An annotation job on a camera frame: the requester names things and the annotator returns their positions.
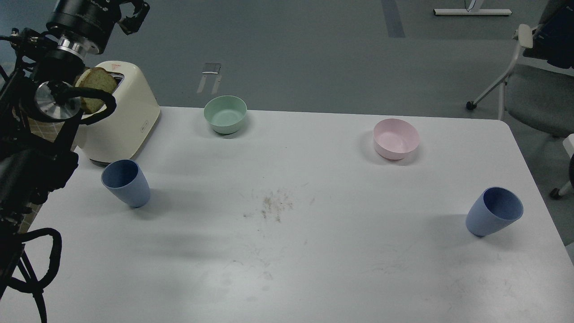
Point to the black left-side robot arm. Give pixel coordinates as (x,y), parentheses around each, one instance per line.
(41,112)

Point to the blue cup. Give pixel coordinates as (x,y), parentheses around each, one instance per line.
(126,180)
(495,209)

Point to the pink bowl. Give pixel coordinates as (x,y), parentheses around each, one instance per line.
(395,139)

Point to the white stand base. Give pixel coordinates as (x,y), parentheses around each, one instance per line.
(474,8)

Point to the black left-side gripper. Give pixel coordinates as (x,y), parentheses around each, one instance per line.
(94,20)

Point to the cream toaster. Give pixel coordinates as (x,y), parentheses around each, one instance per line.
(121,135)

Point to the grey office chair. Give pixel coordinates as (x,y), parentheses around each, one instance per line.
(539,98)

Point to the green bowl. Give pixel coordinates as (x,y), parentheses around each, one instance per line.
(225,114)

